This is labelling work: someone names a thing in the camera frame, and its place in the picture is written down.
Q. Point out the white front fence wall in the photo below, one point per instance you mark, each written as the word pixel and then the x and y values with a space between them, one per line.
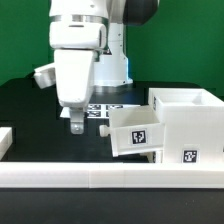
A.
pixel 110 175

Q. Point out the white fence wall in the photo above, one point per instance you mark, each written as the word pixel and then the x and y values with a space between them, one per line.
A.
pixel 110 175
pixel 5 140

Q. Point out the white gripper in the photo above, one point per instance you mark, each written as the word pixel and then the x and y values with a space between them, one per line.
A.
pixel 73 74

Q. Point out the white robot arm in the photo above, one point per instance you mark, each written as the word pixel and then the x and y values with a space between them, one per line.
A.
pixel 88 42

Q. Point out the white left fence wall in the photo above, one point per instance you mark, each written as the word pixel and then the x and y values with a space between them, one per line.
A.
pixel 5 140

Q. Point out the white drawer cabinet frame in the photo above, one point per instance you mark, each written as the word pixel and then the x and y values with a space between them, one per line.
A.
pixel 194 125

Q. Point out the fiducial marker sheet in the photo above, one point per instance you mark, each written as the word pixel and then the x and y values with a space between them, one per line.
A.
pixel 101 111

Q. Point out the white drawer box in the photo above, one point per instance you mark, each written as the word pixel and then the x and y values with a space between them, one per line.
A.
pixel 134 130

